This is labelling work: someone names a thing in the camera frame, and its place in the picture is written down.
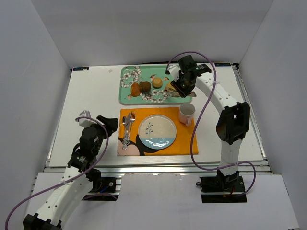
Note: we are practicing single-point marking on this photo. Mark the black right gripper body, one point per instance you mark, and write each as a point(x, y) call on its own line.
point(182, 84)

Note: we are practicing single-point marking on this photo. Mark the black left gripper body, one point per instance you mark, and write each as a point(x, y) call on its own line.
point(103, 127)

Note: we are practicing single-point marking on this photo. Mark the silver metal tongs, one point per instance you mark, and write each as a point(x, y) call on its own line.
point(192, 94)

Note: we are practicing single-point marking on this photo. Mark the sliced bread piece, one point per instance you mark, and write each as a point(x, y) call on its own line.
point(171, 91)

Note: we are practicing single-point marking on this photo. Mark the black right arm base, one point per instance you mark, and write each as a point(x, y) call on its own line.
point(213, 193)

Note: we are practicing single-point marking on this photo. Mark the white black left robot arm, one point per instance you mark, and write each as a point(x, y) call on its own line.
point(79, 178)

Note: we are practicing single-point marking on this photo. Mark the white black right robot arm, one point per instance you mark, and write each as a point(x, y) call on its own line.
point(233, 122)

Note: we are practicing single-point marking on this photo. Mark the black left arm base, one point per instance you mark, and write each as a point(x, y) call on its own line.
point(107, 190)

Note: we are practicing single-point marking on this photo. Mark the orange-brown bread roll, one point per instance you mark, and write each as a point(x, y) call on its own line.
point(135, 89)

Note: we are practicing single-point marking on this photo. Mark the silver spoon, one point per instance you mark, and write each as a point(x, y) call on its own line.
point(125, 124)

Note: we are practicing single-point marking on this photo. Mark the silver table knife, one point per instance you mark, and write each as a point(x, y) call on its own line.
point(127, 131)

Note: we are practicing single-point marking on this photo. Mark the silver fork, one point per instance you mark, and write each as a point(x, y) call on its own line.
point(131, 118)

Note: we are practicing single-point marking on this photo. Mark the pink white ceramic mug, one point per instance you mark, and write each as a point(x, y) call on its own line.
point(186, 113)

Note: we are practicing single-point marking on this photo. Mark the pale round bun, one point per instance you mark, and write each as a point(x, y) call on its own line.
point(157, 83)

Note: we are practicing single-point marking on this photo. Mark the dark brown muffin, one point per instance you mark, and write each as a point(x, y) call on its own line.
point(145, 86)

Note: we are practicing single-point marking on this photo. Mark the green floral tray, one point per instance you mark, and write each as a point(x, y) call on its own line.
point(136, 74)

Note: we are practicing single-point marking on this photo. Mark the white blue ceramic plate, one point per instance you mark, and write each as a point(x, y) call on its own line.
point(157, 132)

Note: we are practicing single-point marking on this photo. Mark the orange cartoon placemat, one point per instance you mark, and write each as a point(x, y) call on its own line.
point(181, 145)

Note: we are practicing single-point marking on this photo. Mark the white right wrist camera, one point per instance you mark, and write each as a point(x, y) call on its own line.
point(174, 71)

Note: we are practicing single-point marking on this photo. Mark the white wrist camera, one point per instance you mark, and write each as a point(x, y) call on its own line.
point(174, 71)
point(84, 121)

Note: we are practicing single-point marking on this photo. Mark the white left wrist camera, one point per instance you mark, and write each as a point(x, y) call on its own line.
point(84, 121)

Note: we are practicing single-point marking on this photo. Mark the aluminium table frame rail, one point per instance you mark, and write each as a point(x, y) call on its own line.
point(97, 89)

